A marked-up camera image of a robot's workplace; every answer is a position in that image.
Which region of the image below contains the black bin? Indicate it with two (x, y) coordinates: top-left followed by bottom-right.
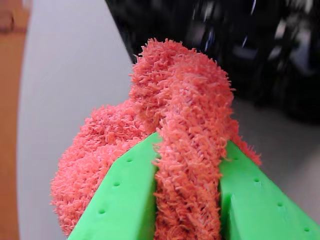
(104, 0), (320, 124)

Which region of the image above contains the orange fluffy sock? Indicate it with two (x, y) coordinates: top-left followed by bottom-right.
(49, 37), (263, 240)

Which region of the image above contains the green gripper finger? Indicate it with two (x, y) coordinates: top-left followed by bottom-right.
(66, 131), (164, 240)
(219, 140), (320, 240)

